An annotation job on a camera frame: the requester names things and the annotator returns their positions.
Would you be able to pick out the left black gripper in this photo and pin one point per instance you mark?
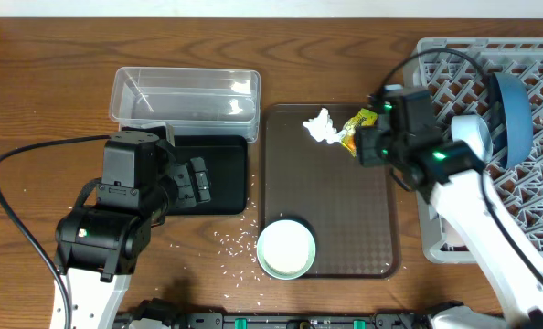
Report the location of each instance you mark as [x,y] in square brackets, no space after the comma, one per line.
[183,177]

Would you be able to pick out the green bowl with rice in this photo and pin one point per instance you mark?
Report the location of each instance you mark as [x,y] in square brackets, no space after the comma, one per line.
[286,249]

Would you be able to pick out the white tissue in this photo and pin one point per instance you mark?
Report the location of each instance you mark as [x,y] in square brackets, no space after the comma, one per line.
[322,129]

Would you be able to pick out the light blue bowl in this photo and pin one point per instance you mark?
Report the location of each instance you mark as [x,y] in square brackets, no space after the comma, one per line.
[473,130]

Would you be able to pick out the dark blue plate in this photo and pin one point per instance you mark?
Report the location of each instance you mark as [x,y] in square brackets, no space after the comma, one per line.
[511,108]

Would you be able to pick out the pink cup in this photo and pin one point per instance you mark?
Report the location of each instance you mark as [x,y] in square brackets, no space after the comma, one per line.
[453,238]

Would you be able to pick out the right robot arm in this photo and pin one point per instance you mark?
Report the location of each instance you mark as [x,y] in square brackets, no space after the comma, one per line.
[454,182]

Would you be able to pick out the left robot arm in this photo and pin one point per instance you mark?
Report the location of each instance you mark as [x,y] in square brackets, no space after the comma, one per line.
[100,239]

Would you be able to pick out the grey dishwasher rack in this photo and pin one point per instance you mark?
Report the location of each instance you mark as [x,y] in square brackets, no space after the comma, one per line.
[456,89]

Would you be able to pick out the black tray bin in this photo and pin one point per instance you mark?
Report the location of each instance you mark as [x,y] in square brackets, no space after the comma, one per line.
[226,159]

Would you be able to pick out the clear plastic bin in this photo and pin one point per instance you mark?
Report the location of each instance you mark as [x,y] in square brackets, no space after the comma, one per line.
[194,101]

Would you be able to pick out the brown serving tray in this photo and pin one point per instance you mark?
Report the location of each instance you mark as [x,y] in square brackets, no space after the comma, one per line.
[350,209]

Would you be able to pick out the yellow snack wrapper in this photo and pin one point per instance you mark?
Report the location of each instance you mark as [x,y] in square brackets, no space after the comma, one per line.
[363,118]

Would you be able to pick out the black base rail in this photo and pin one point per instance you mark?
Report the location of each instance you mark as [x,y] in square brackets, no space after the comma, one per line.
[162,314]

